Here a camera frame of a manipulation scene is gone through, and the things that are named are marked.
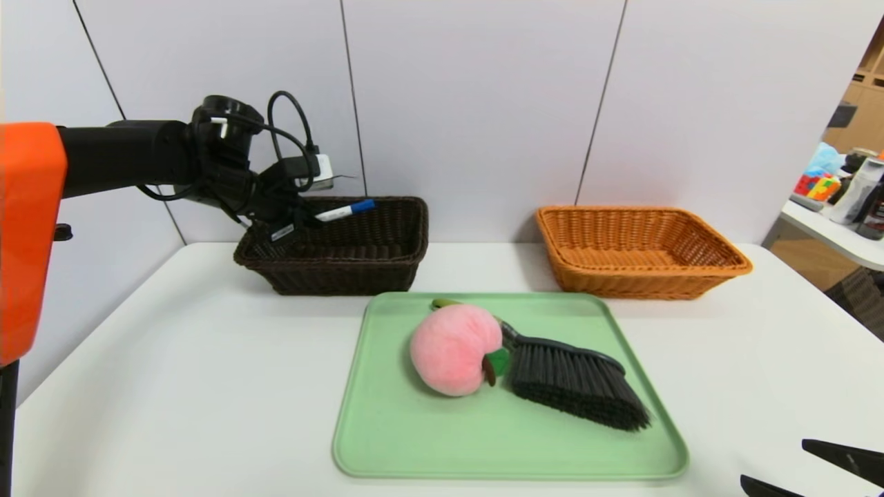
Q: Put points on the pink plush peach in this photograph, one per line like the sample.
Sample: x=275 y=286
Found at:
x=456 y=348

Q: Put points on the grey remote control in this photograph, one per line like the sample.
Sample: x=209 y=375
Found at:
x=804 y=202

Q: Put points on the colourful toy cube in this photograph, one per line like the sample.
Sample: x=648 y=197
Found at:
x=816 y=186

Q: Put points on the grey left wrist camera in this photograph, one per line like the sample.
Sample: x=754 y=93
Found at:
x=311 y=172

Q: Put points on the white plastic bottle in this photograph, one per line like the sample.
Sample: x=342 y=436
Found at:
x=856 y=190

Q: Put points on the orange and black left arm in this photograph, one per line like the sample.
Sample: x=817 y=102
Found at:
x=124 y=159

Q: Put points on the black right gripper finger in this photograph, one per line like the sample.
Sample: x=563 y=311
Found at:
x=766 y=489
x=849 y=461

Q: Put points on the orange wicker basket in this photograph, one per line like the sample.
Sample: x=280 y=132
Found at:
x=635 y=248

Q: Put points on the dark brown wicker basket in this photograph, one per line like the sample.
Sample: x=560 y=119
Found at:
x=345 y=269

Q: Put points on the wooden cabinet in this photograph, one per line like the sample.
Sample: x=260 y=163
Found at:
x=867 y=103

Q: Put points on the dark bottle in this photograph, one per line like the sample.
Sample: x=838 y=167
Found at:
x=876 y=214

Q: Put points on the blue plastic bag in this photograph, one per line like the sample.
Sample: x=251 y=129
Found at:
x=825 y=159

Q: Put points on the white side table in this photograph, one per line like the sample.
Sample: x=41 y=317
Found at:
x=829 y=235

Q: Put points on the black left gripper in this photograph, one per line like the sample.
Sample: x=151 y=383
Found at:
x=284 y=232

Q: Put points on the white marker with blue cap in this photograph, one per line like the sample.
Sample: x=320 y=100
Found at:
x=345 y=210

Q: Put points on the black round container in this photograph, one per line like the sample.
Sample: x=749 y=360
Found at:
x=856 y=160

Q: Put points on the dark wall box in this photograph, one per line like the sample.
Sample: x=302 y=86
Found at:
x=841 y=114

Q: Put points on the light green plastic tray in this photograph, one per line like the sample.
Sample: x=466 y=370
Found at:
x=414 y=435

